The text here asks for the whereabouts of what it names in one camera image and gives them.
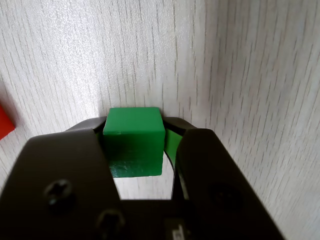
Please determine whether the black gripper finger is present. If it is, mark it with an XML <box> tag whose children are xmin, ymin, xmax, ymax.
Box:
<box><xmin>0</xmin><ymin>116</ymin><xmax>131</xmax><ymax>240</ymax></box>
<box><xmin>161</xmin><ymin>116</ymin><xmax>286</xmax><ymax>240</ymax></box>

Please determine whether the green cube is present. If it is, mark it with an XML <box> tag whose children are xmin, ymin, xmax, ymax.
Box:
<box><xmin>102</xmin><ymin>106</ymin><xmax>167</xmax><ymax>179</ymax></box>

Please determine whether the red cube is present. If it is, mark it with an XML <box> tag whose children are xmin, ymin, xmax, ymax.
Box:
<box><xmin>0</xmin><ymin>103</ymin><xmax>16</xmax><ymax>141</ymax></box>

